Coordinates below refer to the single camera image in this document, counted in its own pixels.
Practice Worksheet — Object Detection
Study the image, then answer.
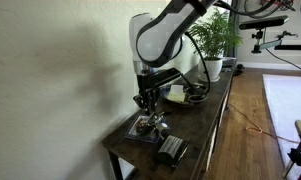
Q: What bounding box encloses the orange extension cord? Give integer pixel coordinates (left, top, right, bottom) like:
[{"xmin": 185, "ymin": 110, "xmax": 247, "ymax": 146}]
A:
[{"xmin": 228, "ymin": 102, "xmax": 301, "ymax": 145}]

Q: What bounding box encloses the yellow paper note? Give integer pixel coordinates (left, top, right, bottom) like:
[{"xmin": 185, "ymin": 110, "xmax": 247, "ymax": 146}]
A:
[{"xmin": 166, "ymin": 90, "xmax": 187, "ymax": 103}]

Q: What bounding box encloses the thin black camera cable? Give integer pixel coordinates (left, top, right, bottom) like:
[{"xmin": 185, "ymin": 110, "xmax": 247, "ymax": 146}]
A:
[{"xmin": 265, "ymin": 48, "xmax": 301, "ymax": 77}]

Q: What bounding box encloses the key bunch with black fob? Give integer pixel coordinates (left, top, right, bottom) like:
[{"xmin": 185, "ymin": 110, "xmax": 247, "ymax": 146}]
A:
[{"xmin": 134, "ymin": 118, "xmax": 154, "ymax": 135}]

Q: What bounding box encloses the white plant pot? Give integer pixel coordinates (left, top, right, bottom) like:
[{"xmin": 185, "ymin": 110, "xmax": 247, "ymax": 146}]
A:
[{"xmin": 199, "ymin": 57, "xmax": 224, "ymax": 80}]

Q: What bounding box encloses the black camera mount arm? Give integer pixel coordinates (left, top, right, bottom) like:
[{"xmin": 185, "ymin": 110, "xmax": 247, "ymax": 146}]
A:
[{"xmin": 250, "ymin": 29, "xmax": 299, "ymax": 54}]

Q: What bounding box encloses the white pot saucer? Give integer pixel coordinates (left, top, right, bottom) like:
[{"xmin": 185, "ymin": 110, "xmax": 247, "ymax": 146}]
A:
[{"xmin": 198, "ymin": 75, "xmax": 222, "ymax": 83}]

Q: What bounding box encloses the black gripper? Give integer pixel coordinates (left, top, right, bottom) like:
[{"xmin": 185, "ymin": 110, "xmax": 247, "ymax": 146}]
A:
[{"xmin": 133, "ymin": 85, "xmax": 164, "ymax": 116}]

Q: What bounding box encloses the white floor rug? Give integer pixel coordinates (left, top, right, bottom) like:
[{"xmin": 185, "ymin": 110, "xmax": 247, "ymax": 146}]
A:
[{"xmin": 262, "ymin": 73, "xmax": 301, "ymax": 180}]

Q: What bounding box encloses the black wall rail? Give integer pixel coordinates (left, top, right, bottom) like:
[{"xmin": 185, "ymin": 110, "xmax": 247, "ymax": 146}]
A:
[{"xmin": 274, "ymin": 44, "xmax": 301, "ymax": 51}]

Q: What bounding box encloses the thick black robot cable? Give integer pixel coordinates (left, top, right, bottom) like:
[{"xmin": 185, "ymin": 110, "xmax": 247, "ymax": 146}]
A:
[{"xmin": 179, "ymin": 31, "xmax": 212, "ymax": 101}]

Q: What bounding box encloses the dark wooden console table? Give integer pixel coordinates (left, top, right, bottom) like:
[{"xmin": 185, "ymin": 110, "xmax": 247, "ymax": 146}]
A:
[{"xmin": 101, "ymin": 64, "xmax": 234, "ymax": 180}]

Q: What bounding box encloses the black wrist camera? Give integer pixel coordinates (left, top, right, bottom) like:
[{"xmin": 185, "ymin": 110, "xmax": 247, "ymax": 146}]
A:
[{"xmin": 136, "ymin": 68, "xmax": 183, "ymax": 90}]

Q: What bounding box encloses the blue white square plate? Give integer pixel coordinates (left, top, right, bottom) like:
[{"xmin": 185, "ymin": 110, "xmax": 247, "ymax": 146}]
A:
[{"xmin": 124, "ymin": 114, "xmax": 164, "ymax": 144}]

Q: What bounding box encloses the small black floor object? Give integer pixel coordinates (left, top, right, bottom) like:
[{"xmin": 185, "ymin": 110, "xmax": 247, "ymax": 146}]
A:
[{"xmin": 235, "ymin": 63, "xmax": 246, "ymax": 76}]

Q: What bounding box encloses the dark blue glass bowl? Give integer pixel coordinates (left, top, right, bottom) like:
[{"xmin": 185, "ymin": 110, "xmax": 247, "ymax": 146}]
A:
[{"xmin": 159, "ymin": 83, "xmax": 209, "ymax": 107}]

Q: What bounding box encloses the key bunch with black strap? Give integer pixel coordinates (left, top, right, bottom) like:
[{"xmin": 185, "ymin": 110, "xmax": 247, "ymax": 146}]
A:
[{"xmin": 146, "ymin": 111, "xmax": 172, "ymax": 136}]

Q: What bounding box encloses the black white striped wallet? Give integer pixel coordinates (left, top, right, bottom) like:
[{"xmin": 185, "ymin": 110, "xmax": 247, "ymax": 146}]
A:
[{"xmin": 153, "ymin": 134, "xmax": 190, "ymax": 169}]

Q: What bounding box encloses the white paper sheet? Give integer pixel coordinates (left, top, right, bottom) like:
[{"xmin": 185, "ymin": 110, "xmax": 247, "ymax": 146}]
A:
[{"xmin": 169, "ymin": 84, "xmax": 185, "ymax": 94}]

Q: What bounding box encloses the black stereo camera bar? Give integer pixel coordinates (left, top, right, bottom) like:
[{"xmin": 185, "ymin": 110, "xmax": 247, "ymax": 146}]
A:
[{"xmin": 239, "ymin": 14, "xmax": 290, "ymax": 32}]

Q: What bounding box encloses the red frame bicycle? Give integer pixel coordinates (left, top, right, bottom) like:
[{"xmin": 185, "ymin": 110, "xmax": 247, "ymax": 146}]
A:
[{"xmin": 243, "ymin": 0, "xmax": 301, "ymax": 21}]

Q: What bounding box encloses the black coiled cord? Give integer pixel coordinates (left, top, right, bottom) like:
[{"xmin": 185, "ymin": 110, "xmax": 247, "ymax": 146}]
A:
[{"xmin": 184, "ymin": 85, "xmax": 208, "ymax": 104}]

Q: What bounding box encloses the green potted palm plant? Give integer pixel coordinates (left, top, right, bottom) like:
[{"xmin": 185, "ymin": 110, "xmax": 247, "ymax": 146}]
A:
[{"xmin": 187, "ymin": 8, "xmax": 244, "ymax": 62}]

